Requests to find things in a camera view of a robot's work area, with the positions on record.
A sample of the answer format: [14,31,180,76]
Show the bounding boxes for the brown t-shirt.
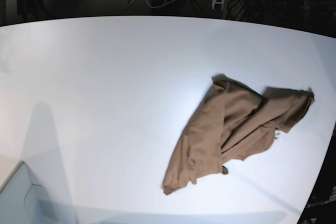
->
[162,74,314,195]

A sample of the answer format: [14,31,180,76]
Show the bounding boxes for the white bin at corner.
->
[1,162,47,224]

